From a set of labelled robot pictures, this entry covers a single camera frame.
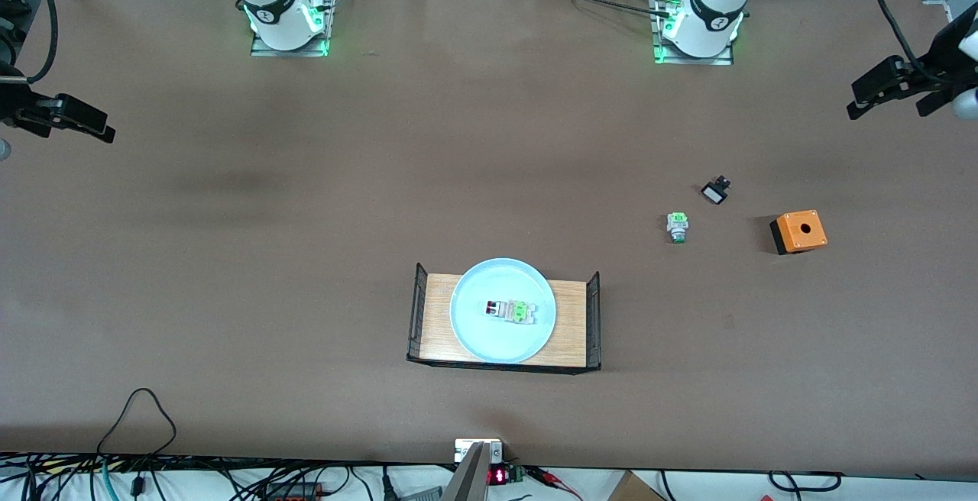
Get red push button switch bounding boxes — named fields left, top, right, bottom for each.
left=483, top=299, right=537, bottom=326

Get light blue round plate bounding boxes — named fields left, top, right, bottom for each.
left=449, top=257, right=557, bottom=365

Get orange box with hole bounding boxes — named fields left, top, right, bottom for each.
left=769, top=209, right=829, bottom=256

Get red black power strip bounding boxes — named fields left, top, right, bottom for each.
left=256, top=480, right=325, bottom=501

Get brown cardboard piece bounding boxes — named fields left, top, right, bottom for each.
left=607, top=470, right=667, bottom=501

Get red black test lead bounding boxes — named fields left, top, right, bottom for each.
left=526, top=466, right=583, bottom=500

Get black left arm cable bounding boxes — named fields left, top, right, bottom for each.
left=871, top=0, right=929, bottom=66

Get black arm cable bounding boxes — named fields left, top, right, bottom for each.
left=871, top=0, right=929, bottom=66
left=23, top=0, right=60, bottom=83

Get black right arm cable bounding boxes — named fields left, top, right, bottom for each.
left=23, top=0, right=60, bottom=83

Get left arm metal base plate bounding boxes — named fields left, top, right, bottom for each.
left=653, top=0, right=736, bottom=66

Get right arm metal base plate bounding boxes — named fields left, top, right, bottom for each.
left=251, top=0, right=337, bottom=57

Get black looped thin cable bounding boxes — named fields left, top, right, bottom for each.
left=96, top=388, right=178, bottom=457

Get black thick cable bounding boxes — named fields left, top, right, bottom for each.
left=768, top=470, right=843, bottom=491

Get wooden tray black wire sides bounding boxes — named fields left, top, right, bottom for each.
left=406, top=262, right=602, bottom=374

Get grey metal camera post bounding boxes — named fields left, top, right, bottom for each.
left=442, top=438, right=505, bottom=501

